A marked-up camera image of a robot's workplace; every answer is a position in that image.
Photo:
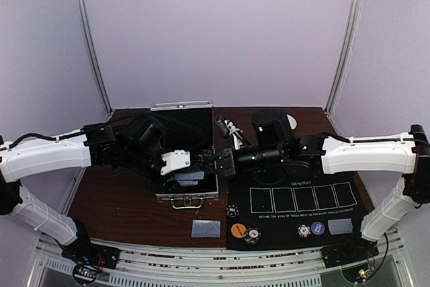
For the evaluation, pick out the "left aluminium frame post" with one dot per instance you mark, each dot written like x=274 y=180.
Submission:
x=93 y=59

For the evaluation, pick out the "dealt card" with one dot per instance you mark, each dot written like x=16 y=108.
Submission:
x=340 y=226
x=206 y=229

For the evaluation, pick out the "right round circuit board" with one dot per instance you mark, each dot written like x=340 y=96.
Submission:
x=359 y=274

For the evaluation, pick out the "black poker mat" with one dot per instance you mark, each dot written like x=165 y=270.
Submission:
x=278 y=204

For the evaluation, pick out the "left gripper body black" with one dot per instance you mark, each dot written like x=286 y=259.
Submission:
x=162 y=183

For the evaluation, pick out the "right aluminium frame post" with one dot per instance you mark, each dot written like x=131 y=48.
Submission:
x=344 y=56

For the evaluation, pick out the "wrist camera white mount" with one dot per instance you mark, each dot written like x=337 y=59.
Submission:
x=230 y=131
x=175 y=160

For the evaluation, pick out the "aluminium frame post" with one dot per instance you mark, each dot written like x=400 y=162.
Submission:
x=344 y=56
x=93 y=59

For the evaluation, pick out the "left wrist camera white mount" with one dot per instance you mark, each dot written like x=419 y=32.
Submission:
x=175 y=160

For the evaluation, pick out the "blue playing card deck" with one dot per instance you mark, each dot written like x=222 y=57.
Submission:
x=190 y=178

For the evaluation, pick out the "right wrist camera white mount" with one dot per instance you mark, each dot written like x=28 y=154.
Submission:
x=230 y=131

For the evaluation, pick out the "round circuit board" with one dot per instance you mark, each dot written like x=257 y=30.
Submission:
x=85 y=274
x=359 y=274

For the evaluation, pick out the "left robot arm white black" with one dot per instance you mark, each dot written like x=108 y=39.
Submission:
x=139 y=146

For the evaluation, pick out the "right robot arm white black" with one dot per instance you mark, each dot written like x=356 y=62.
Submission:
x=328 y=154

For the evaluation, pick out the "aluminium poker case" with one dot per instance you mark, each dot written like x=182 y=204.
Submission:
x=188 y=142

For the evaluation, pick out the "front aluminium rail base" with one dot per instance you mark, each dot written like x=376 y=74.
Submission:
x=145 y=265

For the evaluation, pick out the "purple small blind button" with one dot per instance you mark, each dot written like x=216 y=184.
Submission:
x=318 y=228

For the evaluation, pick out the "orange big blind button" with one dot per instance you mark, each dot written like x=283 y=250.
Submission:
x=238 y=230

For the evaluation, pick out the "black 100 poker chip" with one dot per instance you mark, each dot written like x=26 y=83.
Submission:
x=232 y=210

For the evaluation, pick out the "orange white bowl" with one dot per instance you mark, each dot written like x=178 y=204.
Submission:
x=292 y=121

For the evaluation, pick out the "left round circuit board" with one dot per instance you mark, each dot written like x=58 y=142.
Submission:
x=85 y=274

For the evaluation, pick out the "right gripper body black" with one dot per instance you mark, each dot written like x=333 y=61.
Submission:
x=228 y=161

